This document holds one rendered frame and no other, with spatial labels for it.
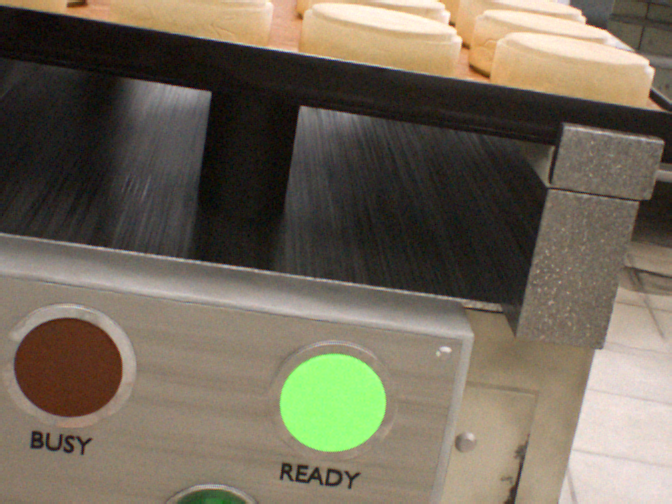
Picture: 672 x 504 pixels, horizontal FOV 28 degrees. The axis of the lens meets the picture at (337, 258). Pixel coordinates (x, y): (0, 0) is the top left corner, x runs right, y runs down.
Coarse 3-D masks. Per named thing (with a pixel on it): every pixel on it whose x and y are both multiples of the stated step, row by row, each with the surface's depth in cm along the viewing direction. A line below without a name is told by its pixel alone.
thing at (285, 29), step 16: (96, 0) 49; (272, 0) 57; (288, 0) 58; (80, 16) 45; (96, 16) 46; (272, 16) 52; (288, 16) 53; (272, 32) 49; (288, 32) 49; (288, 48) 46; (464, 48) 53; (464, 64) 49; (480, 80) 46
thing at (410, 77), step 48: (0, 48) 38; (48, 48) 38; (96, 48) 38; (144, 48) 38; (192, 48) 38; (240, 48) 38; (240, 96) 39; (288, 96) 39; (336, 96) 39; (384, 96) 39; (432, 96) 39; (480, 96) 39; (528, 96) 39; (576, 96) 39
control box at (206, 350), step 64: (0, 256) 41; (64, 256) 42; (128, 256) 43; (0, 320) 40; (128, 320) 40; (192, 320) 40; (256, 320) 40; (320, 320) 41; (384, 320) 41; (448, 320) 42; (0, 384) 41; (128, 384) 41; (192, 384) 41; (256, 384) 41; (384, 384) 41; (448, 384) 41; (0, 448) 41; (64, 448) 41; (128, 448) 41; (192, 448) 42; (256, 448) 42; (384, 448) 42; (448, 448) 42
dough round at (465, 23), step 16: (464, 0) 53; (480, 0) 52; (496, 0) 52; (512, 0) 53; (528, 0) 54; (544, 0) 55; (464, 16) 53; (560, 16) 52; (576, 16) 52; (464, 32) 53
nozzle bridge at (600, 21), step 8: (560, 0) 124; (568, 0) 121; (576, 0) 120; (584, 0) 120; (592, 0) 120; (600, 0) 120; (608, 0) 120; (576, 8) 120; (584, 8) 120; (592, 8) 121; (600, 8) 121; (608, 8) 121; (584, 16) 121; (592, 16) 121; (600, 16) 121; (608, 16) 121; (592, 24) 121; (600, 24) 121; (608, 24) 121
